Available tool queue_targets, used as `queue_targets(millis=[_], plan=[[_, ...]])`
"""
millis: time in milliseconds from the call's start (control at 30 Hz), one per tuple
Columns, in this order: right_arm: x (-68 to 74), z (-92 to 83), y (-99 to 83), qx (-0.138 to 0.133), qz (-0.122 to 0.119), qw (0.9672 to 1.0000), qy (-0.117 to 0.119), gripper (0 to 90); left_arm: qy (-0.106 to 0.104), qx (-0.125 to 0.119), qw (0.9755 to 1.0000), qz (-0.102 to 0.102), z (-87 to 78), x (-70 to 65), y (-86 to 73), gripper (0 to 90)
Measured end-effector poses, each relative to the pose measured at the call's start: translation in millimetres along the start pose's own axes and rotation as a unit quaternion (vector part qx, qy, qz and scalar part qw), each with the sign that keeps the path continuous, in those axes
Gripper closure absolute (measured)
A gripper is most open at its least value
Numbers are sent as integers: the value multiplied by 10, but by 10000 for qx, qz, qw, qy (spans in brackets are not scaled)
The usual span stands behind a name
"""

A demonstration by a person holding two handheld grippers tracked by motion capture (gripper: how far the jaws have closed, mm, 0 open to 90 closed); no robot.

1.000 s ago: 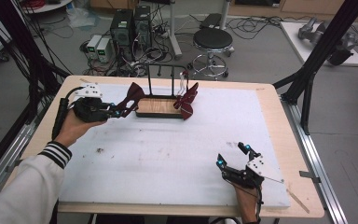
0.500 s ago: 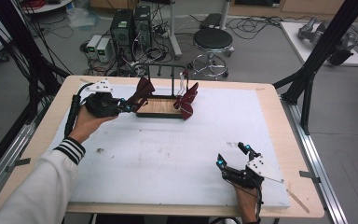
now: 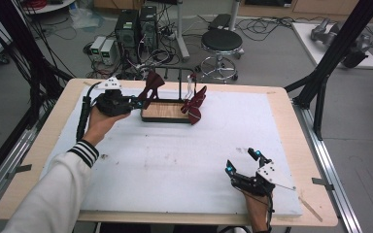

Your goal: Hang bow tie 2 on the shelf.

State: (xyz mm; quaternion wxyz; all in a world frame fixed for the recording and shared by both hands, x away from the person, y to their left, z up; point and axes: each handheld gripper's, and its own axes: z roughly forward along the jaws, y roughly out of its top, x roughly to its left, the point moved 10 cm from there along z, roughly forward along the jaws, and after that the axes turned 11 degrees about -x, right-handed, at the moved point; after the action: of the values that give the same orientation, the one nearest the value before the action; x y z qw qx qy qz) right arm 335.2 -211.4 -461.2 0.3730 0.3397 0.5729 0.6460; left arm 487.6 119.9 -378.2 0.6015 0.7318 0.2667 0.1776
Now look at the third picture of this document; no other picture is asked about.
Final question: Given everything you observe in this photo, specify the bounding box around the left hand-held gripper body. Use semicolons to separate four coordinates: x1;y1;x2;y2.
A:
93;76;134;118

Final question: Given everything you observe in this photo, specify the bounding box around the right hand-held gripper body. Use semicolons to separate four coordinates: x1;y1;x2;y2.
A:
230;160;297;197

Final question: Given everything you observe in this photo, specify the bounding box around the plain dark red bow tie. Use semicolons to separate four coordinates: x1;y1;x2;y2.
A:
137;70;166;110

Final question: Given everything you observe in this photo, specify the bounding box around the black rack with wooden tray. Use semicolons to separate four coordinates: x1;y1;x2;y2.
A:
140;66;198;124

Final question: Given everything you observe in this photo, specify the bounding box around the striped dark red bow tie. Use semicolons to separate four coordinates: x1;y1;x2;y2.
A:
180;73;209;126

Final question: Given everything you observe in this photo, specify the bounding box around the person's left hand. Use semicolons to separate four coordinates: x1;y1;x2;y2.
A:
82;105;132;148

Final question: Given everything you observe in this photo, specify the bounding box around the person's right hand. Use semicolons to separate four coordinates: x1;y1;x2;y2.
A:
243;189;274;233

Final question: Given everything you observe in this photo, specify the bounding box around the white power supply unit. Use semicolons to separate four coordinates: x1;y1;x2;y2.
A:
99;38;118;66
89;35;108;62

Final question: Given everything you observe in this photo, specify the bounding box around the white foam mat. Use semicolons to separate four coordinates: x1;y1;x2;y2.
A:
39;84;304;217

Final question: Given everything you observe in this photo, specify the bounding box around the thin wooden stick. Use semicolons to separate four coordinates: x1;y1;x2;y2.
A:
298;195;324;223

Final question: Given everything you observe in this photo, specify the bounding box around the black computer tower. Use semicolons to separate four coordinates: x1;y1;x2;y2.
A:
114;9;141;63
139;5;159;50

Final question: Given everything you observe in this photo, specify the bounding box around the white desk leg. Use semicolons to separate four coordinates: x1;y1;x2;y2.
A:
174;0;191;63

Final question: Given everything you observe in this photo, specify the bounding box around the clear plastic bag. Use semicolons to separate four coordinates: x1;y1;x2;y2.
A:
68;5;106;31

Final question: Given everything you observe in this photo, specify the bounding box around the black round stool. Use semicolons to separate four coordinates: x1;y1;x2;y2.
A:
199;28;245;83

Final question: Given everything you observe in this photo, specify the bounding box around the flat black floor device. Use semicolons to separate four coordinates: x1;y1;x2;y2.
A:
208;13;233;32

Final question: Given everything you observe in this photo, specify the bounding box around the white floor board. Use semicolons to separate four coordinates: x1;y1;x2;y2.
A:
290;20;373;71

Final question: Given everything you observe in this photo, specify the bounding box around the grey and black robot part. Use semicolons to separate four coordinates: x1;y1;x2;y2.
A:
340;33;373;70

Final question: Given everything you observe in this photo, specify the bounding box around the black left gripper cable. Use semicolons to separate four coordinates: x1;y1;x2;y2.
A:
75;81;104;144

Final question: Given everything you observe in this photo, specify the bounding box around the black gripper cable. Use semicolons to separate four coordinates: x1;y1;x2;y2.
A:
75;81;104;144
264;193;277;233

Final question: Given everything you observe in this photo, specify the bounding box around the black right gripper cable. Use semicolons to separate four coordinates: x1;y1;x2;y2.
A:
264;193;277;233

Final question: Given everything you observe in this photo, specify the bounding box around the tangle of floor cables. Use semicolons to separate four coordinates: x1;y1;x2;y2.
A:
83;3;199;82

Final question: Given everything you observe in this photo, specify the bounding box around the metal table bracket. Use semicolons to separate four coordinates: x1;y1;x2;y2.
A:
311;177;335;192
5;163;33;181

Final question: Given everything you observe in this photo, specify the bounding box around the aluminium rail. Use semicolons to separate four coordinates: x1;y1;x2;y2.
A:
0;106;51;221
291;100;365;233

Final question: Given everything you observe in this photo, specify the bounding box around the black frame post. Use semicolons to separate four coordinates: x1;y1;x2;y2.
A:
284;0;373;142
0;0;76;130

